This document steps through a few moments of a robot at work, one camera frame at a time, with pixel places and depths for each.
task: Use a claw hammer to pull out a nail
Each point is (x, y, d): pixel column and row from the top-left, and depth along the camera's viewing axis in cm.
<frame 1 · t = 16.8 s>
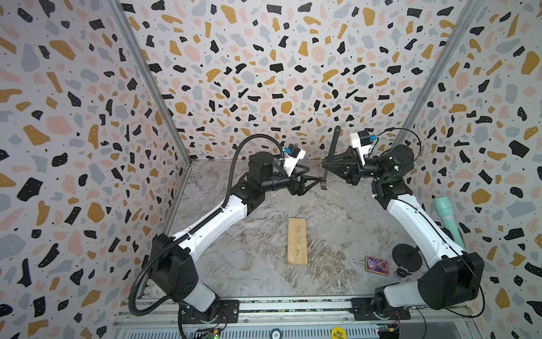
left hand: (319, 175, 68), fingers open
right hand: (327, 169, 60), fingers closed
light wooden block: (297, 242, 89), point 4 cm above the table
purple card box: (377, 265, 85), point 2 cm above the table

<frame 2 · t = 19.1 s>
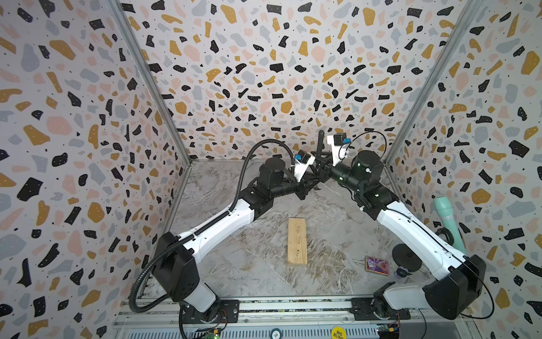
left hand: (325, 177, 69), fingers closed
right hand: (312, 156, 67), fingers open
the named things where they were.

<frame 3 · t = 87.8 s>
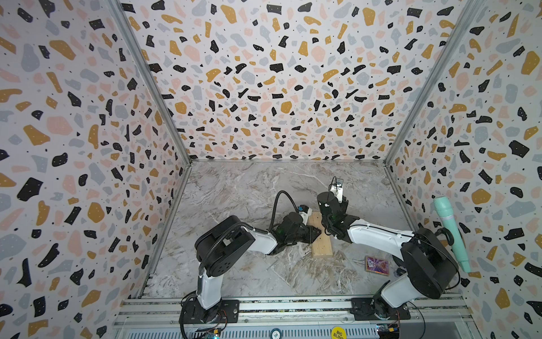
left hand: (327, 233, 86), fingers closed
right hand: (339, 192, 88), fingers closed
light wooden block: (322, 247, 87), point 4 cm above the table
the other named things where they were.

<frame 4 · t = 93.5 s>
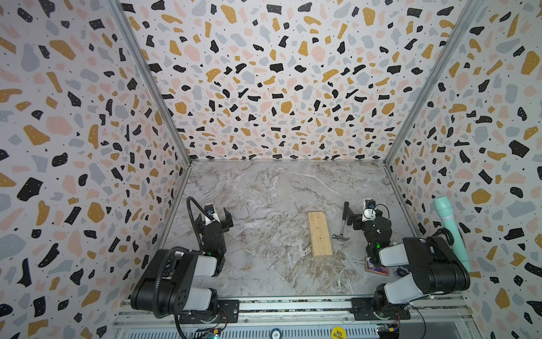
left hand: (217, 211, 88), fingers open
right hand: (365, 207, 91), fingers open
steel claw hammer: (344, 216, 102), on the table
the other named things where they were.

